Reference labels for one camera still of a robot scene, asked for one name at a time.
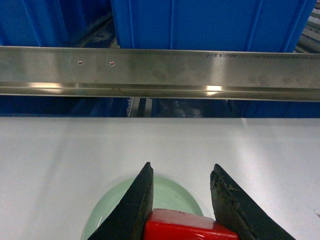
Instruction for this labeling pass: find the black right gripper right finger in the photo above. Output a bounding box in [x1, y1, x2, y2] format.
[210, 163, 294, 240]

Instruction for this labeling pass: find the large blue bin right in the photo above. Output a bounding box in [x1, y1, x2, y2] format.
[111, 0, 316, 53]

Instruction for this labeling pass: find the light green plate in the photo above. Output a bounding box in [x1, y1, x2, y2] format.
[81, 176, 203, 240]

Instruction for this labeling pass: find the large blue bin centre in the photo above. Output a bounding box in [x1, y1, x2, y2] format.
[0, 0, 112, 47]

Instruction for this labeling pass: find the large blue bin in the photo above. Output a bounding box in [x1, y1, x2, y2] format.
[0, 0, 112, 47]
[111, 0, 316, 53]

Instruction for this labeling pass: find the stainless steel shelf rail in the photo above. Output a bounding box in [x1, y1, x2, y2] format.
[0, 46, 320, 102]

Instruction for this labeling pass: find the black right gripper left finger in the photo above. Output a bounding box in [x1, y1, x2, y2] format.
[89, 162, 154, 240]

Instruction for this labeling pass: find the red toy building block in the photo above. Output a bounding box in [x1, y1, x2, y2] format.
[143, 208, 240, 240]

